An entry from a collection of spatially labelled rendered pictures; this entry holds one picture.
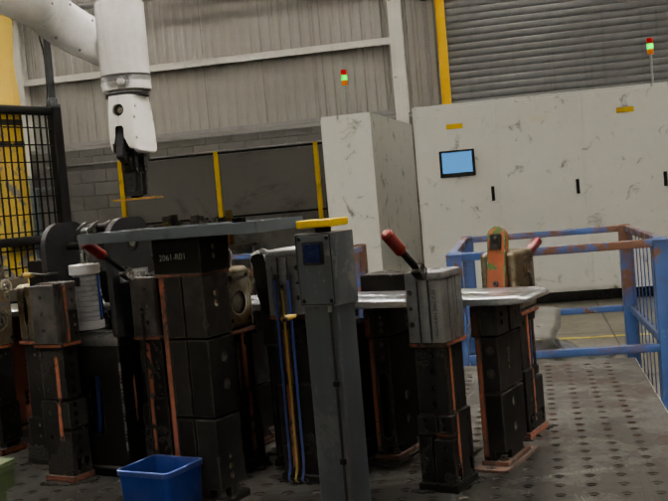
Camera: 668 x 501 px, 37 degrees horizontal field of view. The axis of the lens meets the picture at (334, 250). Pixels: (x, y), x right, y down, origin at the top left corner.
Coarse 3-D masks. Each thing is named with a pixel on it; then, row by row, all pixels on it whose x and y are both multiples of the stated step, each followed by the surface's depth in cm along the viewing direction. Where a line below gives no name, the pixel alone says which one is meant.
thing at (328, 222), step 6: (300, 222) 152; (306, 222) 152; (312, 222) 151; (318, 222) 150; (324, 222) 150; (330, 222) 150; (336, 222) 151; (342, 222) 153; (300, 228) 152; (306, 228) 152; (318, 228) 153; (324, 228) 152; (330, 228) 153
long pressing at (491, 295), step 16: (464, 288) 187; (480, 288) 184; (496, 288) 182; (512, 288) 180; (528, 288) 177; (544, 288) 178; (16, 304) 242; (256, 304) 191; (368, 304) 178; (384, 304) 177; (400, 304) 175; (464, 304) 169; (480, 304) 168; (496, 304) 166; (512, 304) 166
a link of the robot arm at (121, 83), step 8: (104, 80) 169; (112, 80) 168; (120, 80) 168; (128, 80) 168; (136, 80) 169; (144, 80) 170; (104, 88) 170; (112, 88) 169; (120, 88) 169; (128, 88) 169; (136, 88) 170; (144, 88) 172
